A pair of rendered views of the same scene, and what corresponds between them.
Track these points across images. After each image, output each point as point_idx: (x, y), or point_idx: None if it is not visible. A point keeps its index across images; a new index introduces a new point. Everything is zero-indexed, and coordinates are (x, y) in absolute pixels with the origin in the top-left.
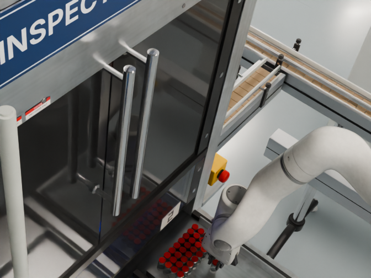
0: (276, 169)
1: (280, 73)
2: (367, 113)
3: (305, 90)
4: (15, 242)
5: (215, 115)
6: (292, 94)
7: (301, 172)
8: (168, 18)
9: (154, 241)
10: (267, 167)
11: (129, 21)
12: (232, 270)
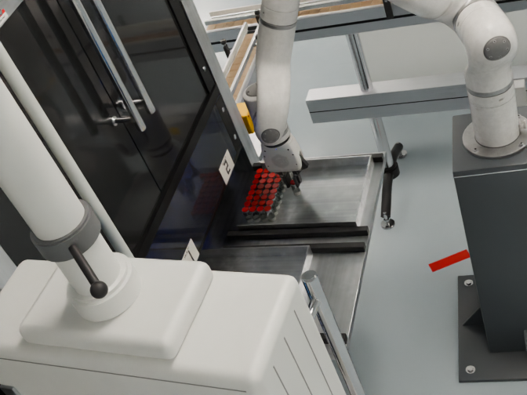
0: (263, 31)
1: None
2: (363, 5)
3: (298, 27)
4: (46, 133)
5: (199, 45)
6: None
7: (280, 15)
8: None
9: (233, 207)
10: (257, 39)
11: None
12: (315, 183)
